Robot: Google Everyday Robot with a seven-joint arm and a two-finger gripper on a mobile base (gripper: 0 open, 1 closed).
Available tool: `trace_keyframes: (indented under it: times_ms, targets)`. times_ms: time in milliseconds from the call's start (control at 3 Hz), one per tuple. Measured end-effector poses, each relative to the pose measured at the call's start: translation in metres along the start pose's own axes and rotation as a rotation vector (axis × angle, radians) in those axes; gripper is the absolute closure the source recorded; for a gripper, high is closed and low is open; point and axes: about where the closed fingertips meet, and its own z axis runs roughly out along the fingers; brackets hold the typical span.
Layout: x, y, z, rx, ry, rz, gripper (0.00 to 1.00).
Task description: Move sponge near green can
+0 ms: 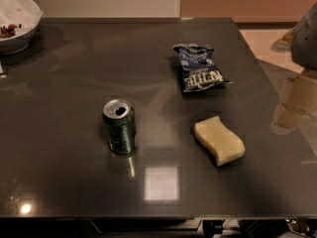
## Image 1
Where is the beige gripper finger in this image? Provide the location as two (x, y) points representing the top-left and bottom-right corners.
(272, 103), (306, 130)

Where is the yellow sponge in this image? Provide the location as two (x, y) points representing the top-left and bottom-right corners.
(194, 116), (246, 167)

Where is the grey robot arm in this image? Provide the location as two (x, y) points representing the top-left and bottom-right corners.
(272, 3), (317, 134)

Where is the green soda can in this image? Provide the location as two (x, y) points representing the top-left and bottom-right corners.
(103, 99), (137, 155)

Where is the blue chip bag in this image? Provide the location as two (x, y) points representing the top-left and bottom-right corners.
(172, 43), (230, 92)

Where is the white bowl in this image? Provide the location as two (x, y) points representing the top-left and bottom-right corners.
(0, 0), (43, 55)

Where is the white paper in bowl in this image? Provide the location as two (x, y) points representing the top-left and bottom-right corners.
(0, 0), (33, 28)

